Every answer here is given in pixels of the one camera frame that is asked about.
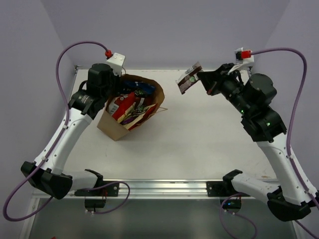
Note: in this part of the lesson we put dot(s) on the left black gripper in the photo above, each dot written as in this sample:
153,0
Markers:
115,83

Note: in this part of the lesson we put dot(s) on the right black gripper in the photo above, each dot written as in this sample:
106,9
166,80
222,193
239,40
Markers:
211,80

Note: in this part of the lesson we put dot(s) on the brown m&m's packet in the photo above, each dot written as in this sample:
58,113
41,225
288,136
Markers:
140,97
189,77

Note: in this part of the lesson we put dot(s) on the brown paper bag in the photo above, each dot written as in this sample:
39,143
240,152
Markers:
114,130

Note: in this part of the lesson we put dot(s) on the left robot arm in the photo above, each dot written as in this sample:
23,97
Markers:
46,173

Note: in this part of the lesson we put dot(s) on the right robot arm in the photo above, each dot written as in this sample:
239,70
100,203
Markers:
294,196

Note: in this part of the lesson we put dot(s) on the blue snack bag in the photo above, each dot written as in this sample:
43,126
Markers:
142,88

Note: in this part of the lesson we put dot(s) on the red snack packet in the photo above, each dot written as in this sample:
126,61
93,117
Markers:
120,106

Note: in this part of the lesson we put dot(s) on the purple candy packet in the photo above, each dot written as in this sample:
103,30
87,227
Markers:
132,116

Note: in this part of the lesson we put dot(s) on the cream snack packet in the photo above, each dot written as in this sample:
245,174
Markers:
139,120

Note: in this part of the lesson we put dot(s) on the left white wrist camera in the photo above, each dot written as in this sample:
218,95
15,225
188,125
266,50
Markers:
115,61

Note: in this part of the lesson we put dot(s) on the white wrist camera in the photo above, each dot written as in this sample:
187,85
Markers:
244,60
115,61

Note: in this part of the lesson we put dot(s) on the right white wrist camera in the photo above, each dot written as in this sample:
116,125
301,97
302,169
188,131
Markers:
244,60

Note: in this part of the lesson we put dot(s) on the aluminium mounting rail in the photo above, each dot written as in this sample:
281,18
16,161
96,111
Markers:
160,189

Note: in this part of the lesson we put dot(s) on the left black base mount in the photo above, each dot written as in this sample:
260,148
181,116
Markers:
96,199

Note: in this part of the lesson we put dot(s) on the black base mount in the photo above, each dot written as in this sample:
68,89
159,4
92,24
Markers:
228,201
96,199

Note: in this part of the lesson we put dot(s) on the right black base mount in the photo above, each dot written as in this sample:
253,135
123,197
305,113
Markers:
228,201

